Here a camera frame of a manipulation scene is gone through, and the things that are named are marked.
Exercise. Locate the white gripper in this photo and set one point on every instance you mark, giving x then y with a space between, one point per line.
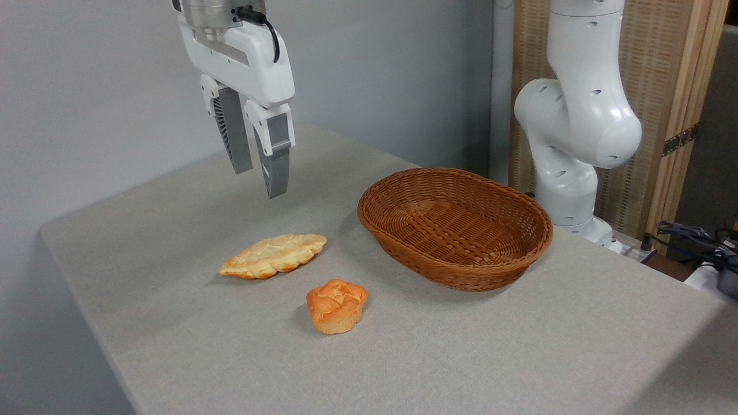
253 63

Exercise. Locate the round orange bread bun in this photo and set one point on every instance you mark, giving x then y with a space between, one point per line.
336 305

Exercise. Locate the flat leaf-shaped bread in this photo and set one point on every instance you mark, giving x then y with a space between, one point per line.
274 255

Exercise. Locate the brown wicker basket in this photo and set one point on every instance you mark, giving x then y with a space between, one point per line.
455 230

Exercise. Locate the white power strip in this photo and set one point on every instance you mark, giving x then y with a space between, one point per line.
634 252

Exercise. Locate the metal screen hinge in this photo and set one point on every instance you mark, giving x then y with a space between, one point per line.
680 139

